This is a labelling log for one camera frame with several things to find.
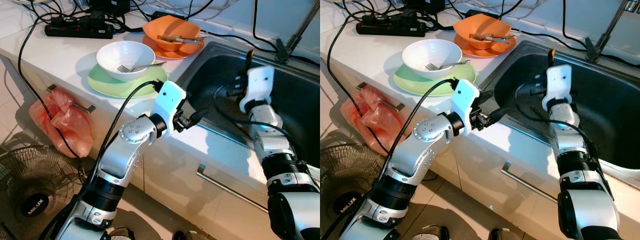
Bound metal cabinet door handle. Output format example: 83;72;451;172
196;163;269;214
501;161;558;203

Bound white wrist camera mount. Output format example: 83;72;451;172
451;78;482;136
150;80;188;136
542;64;573;112
239;66;276;113

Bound red plastic bag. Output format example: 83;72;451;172
340;84;403;155
28;86;95;159

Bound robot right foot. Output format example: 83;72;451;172
172;230;203;240
487;228;521;240

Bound green plate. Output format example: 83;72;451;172
393;61;477;97
87;62;169;99

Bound long black power cable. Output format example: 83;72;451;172
327;15;388;153
17;15;87;171

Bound black sink faucet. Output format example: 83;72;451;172
274;0;321;65
585;0;640;63

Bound metal fork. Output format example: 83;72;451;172
116;61;167;73
425;59;472;71

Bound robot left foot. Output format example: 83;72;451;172
412;226;447;240
105;227;135;240

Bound white bowl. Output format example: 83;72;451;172
96;40;156;82
401;39;463;80

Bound metal cabinet handle with bag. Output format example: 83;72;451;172
356;81;406;112
46;84;97;114

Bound white cabinet door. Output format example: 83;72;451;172
452;130;640;240
141;127;321;240

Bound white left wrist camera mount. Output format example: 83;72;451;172
150;80;188;136
451;78;482;136

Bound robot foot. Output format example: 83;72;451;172
172;230;203;240
487;228;521;240
412;226;447;240
105;227;135;240

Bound orange bowl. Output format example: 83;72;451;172
453;13;513;50
142;15;202;52

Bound black wall cable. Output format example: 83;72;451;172
561;0;591;48
251;0;281;51

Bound orange plate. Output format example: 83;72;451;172
141;34;205;61
454;32;517;59

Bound metal spoon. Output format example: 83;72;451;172
469;32;516;45
157;34;207;46

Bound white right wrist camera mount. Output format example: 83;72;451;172
239;66;276;113
542;64;573;112

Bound black power adapter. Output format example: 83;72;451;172
404;0;445;13
89;0;130;15

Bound black power strip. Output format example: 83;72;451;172
44;12;115;40
356;12;427;37

